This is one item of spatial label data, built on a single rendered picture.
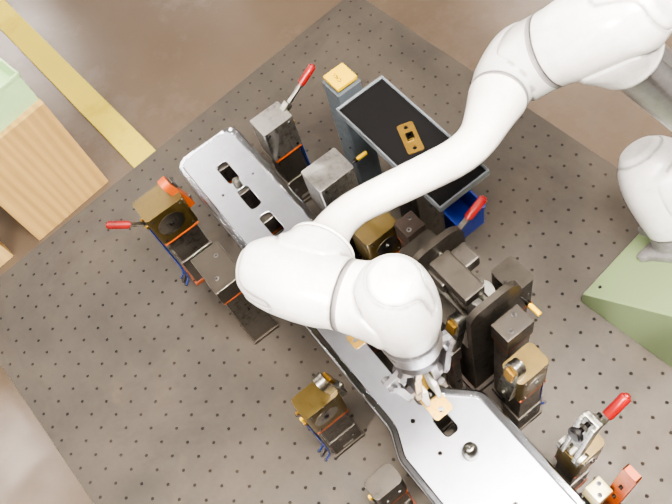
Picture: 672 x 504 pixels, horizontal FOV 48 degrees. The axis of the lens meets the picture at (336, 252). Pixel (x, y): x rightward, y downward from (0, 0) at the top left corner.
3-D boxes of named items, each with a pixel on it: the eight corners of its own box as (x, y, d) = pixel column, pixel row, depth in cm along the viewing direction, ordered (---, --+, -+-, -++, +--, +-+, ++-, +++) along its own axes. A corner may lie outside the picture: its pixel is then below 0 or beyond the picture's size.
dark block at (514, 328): (491, 389, 184) (490, 324, 148) (512, 371, 185) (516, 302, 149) (505, 404, 182) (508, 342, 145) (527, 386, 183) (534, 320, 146)
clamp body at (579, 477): (544, 478, 173) (555, 441, 142) (576, 450, 174) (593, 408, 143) (565, 501, 170) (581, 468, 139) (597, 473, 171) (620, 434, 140)
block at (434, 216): (403, 234, 208) (382, 139, 169) (425, 217, 210) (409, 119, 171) (426, 258, 204) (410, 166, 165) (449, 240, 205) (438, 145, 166)
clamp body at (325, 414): (312, 446, 186) (277, 407, 156) (350, 416, 188) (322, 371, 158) (328, 467, 183) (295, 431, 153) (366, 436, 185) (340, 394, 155)
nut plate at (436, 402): (406, 385, 131) (405, 383, 130) (423, 372, 132) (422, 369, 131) (437, 422, 127) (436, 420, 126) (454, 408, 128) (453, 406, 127)
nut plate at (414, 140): (396, 127, 169) (395, 123, 168) (412, 121, 169) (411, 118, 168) (408, 155, 165) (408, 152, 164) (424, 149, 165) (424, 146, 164)
